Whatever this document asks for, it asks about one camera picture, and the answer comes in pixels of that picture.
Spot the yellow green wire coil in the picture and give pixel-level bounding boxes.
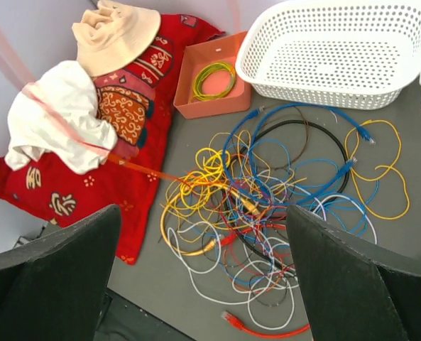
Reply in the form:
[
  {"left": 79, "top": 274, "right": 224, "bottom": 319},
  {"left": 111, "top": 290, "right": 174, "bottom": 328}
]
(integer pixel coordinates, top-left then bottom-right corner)
[{"left": 190, "top": 60, "right": 238, "bottom": 102}]

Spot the brown thin wire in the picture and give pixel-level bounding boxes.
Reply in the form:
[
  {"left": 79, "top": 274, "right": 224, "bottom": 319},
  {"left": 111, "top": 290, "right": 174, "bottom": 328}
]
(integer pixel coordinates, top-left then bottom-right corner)
[{"left": 252, "top": 106, "right": 310, "bottom": 170}]

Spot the white oval perforated basket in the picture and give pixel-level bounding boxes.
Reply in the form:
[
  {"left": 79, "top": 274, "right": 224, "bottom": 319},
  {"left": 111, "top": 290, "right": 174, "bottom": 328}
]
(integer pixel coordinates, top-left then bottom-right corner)
[{"left": 235, "top": 1, "right": 421, "bottom": 110}]

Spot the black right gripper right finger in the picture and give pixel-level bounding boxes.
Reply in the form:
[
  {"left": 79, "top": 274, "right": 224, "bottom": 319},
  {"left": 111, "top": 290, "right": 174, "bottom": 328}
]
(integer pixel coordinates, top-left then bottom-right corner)
[{"left": 286, "top": 206, "right": 421, "bottom": 340}]

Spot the orange square box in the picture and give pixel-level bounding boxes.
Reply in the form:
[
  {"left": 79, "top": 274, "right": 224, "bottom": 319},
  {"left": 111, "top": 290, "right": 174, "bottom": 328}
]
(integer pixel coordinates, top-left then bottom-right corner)
[{"left": 173, "top": 32, "right": 251, "bottom": 119}]

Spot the thin blue wire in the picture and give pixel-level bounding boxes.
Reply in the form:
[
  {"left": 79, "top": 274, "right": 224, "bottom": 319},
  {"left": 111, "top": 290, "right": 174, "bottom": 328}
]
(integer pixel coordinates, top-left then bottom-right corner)
[{"left": 247, "top": 138, "right": 369, "bottom": 235}]

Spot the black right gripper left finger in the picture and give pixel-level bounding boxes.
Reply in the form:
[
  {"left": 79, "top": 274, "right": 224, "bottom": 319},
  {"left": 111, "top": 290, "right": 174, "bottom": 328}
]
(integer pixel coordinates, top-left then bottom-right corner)
[{"left": 0, "top": 205, "right": 121, "bottom": 340}]

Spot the white t-shirt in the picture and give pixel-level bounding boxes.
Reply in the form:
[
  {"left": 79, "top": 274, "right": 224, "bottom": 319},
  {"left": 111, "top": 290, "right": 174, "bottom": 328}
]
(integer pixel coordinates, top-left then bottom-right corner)
[{"left": 4, "top": 60, "right": 118, "bottom": 174}]

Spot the thick yellow ethernet cable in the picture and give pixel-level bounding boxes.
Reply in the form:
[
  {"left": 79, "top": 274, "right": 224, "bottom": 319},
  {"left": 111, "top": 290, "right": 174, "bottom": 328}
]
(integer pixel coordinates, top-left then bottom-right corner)
[{"left": 159, "top": 179, "right": 261, "bottom": 257}]

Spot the thick blue ethernet cable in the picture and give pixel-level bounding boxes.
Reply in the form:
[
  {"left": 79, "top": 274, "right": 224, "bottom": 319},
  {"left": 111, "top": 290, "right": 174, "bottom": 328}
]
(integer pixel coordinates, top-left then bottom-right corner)
[{"left": 223, "top": 102, "right": 376, "bottom": 207}]

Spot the beige bucket hat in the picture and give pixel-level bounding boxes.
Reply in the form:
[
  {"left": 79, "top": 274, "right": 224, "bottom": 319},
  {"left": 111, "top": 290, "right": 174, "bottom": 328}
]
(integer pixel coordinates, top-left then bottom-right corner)
[{"left": 72, "top": 1, "right": 161, "bottom": 77}]

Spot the red ethernet cable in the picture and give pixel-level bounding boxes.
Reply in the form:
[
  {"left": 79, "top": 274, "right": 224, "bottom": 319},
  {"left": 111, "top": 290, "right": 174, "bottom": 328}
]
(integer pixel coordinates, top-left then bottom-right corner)
[{"left": 220, "top": 310, "right": 311, "bottom": 339}]

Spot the orange yellow thin wire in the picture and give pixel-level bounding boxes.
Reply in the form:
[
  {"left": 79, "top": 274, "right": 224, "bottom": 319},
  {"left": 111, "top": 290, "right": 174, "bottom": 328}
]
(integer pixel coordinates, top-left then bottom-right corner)
[{"left": 344, "top": 119, "right": 410, "bottom": 221}]

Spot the bright yellow cable coil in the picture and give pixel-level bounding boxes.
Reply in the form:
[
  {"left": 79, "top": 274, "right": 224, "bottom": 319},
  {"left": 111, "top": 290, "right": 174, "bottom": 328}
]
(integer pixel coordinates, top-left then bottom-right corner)
[{"left": 180, "top": 147, "right": 229, "bottom": 210}]

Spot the red patterned cloth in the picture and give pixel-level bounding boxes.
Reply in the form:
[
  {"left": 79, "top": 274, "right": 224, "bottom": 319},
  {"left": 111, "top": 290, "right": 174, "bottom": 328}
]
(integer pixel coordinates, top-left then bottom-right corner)
[{"left": 0, "top": 14, "right": 222, "bottom": 265}]

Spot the thin red orange wire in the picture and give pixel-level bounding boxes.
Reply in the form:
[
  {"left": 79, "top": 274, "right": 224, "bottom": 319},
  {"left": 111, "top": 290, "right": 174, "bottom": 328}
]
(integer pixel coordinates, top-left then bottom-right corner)
[{"left": 0, "top": 6, "right": 193, "bottom": 189}]

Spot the black cable loop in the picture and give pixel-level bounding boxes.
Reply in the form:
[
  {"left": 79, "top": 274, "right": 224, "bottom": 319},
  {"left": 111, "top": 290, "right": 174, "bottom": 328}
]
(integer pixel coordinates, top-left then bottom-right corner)
[{"left": 224, "top": 119, "right": 350, "bottom": 271}]

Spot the white thin cable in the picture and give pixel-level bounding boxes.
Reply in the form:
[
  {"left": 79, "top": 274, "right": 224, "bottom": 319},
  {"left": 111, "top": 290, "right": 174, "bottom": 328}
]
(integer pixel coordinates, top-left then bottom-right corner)
[{"left": 167, "top": 193, "right": 378, "bottom": 331}]

